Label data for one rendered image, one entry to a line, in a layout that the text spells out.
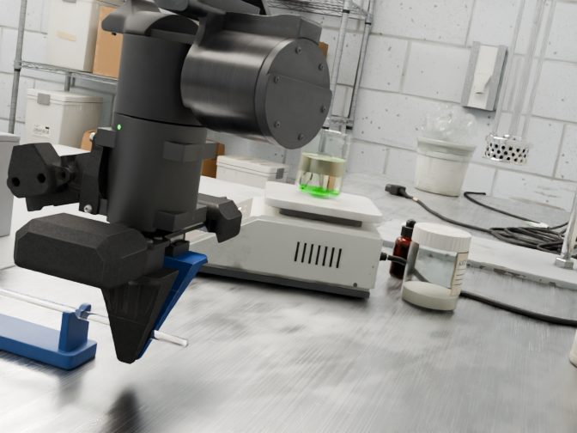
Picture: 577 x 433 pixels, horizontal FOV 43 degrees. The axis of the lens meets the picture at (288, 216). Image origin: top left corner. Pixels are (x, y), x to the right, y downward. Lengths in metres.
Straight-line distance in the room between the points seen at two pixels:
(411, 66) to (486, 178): 0.55
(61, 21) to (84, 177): 2.99
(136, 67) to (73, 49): 2.97
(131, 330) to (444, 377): 0.25
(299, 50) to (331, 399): 0.24
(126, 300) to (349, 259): 0.32
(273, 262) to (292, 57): 0.38
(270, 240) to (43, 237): 0.37
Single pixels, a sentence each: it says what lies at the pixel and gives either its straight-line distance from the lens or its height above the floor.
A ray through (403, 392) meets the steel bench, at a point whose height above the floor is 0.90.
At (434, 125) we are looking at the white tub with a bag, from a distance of 1.78.
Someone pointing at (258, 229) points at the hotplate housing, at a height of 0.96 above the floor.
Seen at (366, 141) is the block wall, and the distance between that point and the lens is 3.21.
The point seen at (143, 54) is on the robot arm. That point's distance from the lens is 0.43.
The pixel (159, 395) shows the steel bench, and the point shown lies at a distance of 0.48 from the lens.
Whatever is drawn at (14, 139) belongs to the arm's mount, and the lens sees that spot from 0.79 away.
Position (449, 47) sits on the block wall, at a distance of 3.17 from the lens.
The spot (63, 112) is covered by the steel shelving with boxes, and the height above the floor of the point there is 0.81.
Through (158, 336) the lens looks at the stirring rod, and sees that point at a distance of 0.48.
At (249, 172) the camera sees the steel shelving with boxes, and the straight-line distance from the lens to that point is 3.03.
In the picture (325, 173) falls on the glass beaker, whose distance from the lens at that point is 0.75.
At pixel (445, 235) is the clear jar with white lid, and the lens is 0.75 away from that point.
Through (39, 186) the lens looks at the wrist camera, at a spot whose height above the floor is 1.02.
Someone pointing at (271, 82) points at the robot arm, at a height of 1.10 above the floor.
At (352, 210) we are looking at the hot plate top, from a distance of 0.74.
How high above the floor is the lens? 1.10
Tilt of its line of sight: 10 degrees down
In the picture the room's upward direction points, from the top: 10 degrees clockwise
